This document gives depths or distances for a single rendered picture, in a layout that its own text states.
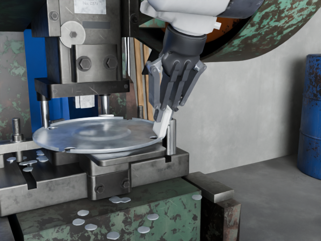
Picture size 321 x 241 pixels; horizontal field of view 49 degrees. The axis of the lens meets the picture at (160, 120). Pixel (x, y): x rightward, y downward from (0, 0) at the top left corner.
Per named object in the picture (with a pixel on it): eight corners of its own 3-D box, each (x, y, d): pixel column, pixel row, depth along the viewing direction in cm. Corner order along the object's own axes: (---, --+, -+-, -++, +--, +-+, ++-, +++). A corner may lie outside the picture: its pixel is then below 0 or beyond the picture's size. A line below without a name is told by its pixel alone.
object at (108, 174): (168, 211, 70) (168, 146, 67) (101, 229, 64) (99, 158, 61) (118, 171, 92) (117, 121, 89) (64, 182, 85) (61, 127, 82)
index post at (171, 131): (176, 154, 89) (177, 116, 86) (166, 156, 87) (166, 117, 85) (171, 150, 91) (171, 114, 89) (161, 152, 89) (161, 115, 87)
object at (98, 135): (181, 124, 88) (181, 121, 87) (136, 160, 61) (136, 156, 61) (79, 116, 97) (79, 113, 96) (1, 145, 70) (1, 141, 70)
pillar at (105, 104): (111, 130, 99) (109, 81, 96) (103, 131, 98) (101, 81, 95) (108, 128, 101) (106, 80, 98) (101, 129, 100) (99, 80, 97)
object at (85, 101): (95, 106, 88) (95, 92, 87) (77, 108, 85) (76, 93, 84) (91, 104, 90) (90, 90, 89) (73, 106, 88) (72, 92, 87)
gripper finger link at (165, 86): (183, 62, 64) (176, 62, 64) (167, 113, 70) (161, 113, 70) (172, 53, 67) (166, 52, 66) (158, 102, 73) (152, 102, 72)
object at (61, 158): (133, 152, 90) (133, 140, 89) (53, 166, 80) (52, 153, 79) (109, 137, 103) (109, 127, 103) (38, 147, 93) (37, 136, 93)
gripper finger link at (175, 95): (176, 52, 68) (182, 52, 68) (164, 101, 74) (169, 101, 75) (187, 62, 65) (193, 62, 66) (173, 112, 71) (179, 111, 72)
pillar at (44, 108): (52, 138, 91) (48, 84, 88) (43, 139, 90) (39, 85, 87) (49, 136, 93) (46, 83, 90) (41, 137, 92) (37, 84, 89)
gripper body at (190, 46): (178, 37, 58) (165, 85, 63) (218, 37, 62) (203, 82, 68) (157, 18, 63) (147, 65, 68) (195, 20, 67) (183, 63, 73)
